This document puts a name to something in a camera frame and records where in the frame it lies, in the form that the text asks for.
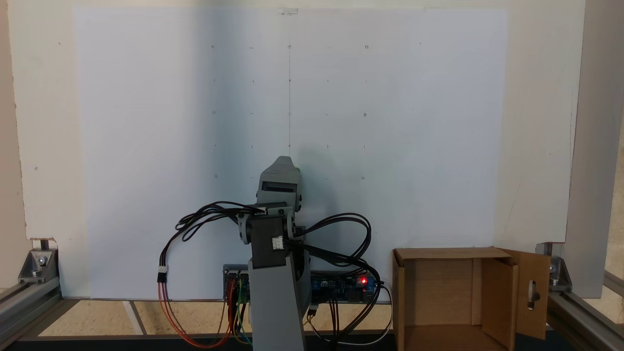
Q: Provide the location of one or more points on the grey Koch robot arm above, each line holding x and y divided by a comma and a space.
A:
278, 302

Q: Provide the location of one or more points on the aluminium corner bracket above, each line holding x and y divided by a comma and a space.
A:
558, 275
38, 265

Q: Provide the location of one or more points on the blue circuit board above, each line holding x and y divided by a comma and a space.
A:
346, 287

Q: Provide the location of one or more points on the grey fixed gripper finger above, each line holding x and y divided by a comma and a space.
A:
280, 168

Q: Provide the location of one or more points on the large white paper sheet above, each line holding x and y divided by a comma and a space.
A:
146, 146

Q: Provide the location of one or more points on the brown cardboard box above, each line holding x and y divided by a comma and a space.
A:
438, 292

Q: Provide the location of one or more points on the aluminium frame rail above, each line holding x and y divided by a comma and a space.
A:
580, 317
24, 307
615, 283

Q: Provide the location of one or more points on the clear tape piece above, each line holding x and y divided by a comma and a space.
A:
288, 11

